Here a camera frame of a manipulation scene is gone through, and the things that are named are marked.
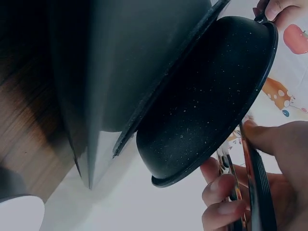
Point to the white rounded object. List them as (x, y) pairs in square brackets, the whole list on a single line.
[(20, 214)]

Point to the person's right hand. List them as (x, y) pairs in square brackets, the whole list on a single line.
[(286, 183)]

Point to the person's left hand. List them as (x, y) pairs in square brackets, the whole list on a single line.
[(281, 8)]

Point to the person's left fingers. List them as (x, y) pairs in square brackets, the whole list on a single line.
[(280, 8)]

